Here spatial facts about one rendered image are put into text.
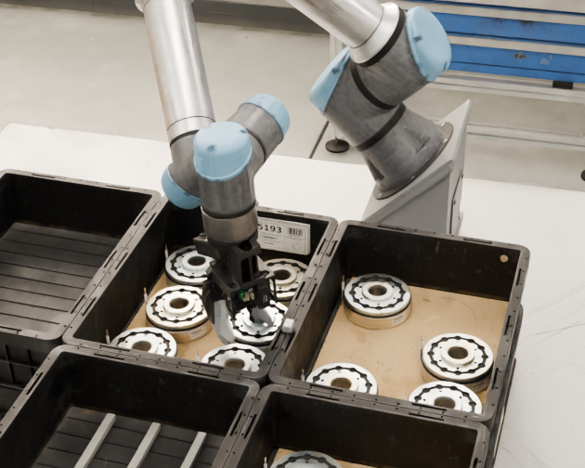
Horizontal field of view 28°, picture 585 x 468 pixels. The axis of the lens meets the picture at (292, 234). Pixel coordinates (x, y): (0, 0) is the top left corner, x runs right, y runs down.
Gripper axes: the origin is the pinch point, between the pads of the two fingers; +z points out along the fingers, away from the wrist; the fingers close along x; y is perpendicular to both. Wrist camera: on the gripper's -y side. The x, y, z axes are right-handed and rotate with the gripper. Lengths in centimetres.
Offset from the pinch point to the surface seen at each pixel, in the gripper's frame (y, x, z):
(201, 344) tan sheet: -2.3, -5.4, 2.0
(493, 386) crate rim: 34.3, 21.0, -5.1
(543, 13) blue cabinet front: -121, 156, 41
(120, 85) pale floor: -242, 63, 89
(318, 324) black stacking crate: 6.1, 10.2, -0.7
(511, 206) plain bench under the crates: -24, 70, 19
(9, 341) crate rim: -7.1, -31.7, -8.0
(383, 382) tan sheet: 18.4, 13.8, 3.1
